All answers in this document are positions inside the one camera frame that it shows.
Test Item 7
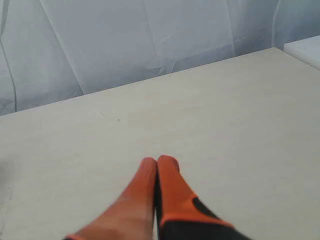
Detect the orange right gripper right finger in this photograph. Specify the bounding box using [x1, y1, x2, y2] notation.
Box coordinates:
[155, 155, 247, 240]

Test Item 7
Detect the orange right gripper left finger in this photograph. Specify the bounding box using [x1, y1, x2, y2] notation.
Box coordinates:
[65, 157, 157, 240]

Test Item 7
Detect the white backdrop cloth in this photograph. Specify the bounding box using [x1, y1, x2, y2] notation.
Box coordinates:
[0, 0, 320, 115]

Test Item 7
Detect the white foam block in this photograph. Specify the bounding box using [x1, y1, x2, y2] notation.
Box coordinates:
[283, 35, 320, 70]

